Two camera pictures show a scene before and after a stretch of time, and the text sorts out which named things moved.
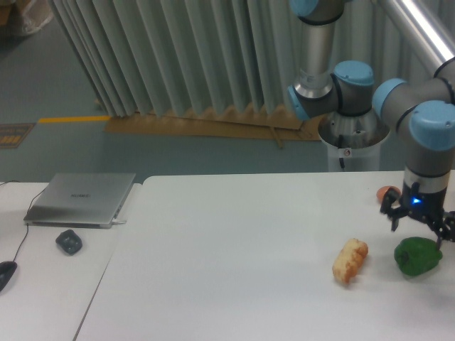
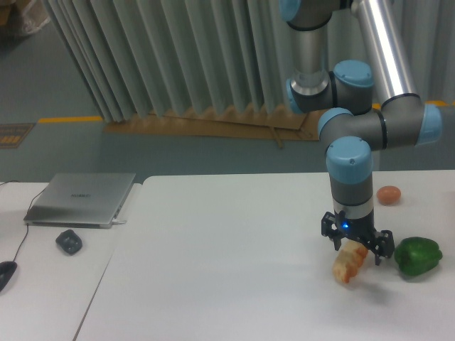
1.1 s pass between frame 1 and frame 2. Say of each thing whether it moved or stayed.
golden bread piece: stayed
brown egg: stayed
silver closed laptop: stayed
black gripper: moved
